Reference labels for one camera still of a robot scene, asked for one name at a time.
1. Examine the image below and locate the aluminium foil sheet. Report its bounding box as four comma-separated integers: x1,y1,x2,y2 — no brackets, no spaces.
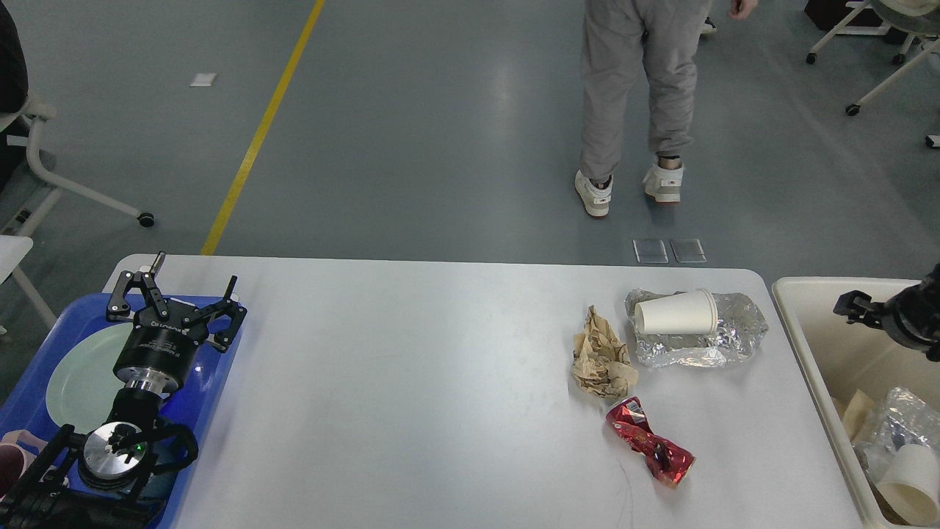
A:
852,387,939,482

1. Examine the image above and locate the white chair frame left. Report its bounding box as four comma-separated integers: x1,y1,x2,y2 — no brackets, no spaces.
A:
0,7,156,236

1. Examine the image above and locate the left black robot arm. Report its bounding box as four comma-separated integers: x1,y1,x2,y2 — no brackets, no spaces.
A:
2,253,247,528

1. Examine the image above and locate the small crumpled foil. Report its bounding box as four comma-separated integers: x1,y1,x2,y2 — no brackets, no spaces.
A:
624,289,768,368

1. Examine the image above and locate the brown paper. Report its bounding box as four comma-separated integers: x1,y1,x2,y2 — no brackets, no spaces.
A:
571,306,639,400

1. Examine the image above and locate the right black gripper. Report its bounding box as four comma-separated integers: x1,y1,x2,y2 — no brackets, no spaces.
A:
834,265,939,362

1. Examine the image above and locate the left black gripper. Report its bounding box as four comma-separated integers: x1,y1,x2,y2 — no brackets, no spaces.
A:
105,251,247,394

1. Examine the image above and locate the beige plastic bin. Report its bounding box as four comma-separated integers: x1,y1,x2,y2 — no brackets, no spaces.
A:
773,277,939,528

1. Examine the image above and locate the white paper cup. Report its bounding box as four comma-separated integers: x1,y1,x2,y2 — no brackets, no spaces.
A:
634,289,718,336
875,443,939,526

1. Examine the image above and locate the person in white shoes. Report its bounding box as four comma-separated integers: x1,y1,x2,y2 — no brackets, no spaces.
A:
574,1,712,218

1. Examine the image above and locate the white side table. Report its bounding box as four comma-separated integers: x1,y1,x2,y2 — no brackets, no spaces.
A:
1,234,57,331

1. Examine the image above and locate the lying white paper cup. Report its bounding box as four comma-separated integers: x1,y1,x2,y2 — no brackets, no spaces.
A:
634,289,718,336

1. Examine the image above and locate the large brown paper bag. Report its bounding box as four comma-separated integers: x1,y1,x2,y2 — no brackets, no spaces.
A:
831,389,877,443

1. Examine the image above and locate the dark teal home mug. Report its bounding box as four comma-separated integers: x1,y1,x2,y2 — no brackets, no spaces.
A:
139,417,199,502

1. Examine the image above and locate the light green plate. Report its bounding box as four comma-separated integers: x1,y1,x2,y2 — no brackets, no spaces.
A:
45,323,155,434

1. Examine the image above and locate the pink home mug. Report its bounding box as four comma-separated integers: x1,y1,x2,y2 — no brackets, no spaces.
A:
1,429,48,498

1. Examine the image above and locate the white chair base right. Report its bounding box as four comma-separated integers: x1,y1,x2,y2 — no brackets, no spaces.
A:
805,0,940,151

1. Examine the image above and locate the red snack wrapper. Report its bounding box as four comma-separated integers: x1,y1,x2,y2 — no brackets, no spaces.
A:
605,396,695,489

